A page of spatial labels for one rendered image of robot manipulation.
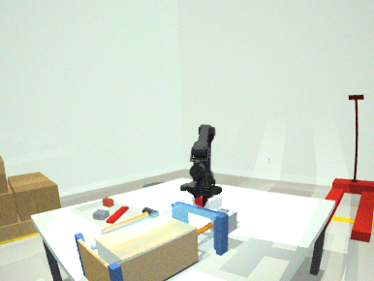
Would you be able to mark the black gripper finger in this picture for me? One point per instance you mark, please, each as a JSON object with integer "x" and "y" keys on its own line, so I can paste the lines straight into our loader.
{"x": 204, "y": 199}
{"x": 197, "y": 194}

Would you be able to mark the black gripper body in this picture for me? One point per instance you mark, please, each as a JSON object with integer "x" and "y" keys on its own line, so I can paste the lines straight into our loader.
{"x": 214, "y": 190}

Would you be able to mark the mallet with wooden handle and black head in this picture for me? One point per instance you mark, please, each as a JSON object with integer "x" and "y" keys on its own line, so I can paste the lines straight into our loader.
{"x": 145, "y": 211}

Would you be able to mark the clear-panelled rack with blue frame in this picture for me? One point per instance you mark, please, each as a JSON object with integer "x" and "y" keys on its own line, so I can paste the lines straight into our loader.
{"x": 160, "y": 246}

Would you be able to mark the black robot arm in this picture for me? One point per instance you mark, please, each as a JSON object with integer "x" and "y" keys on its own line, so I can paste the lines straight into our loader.
{"x": 202, "y": 159}

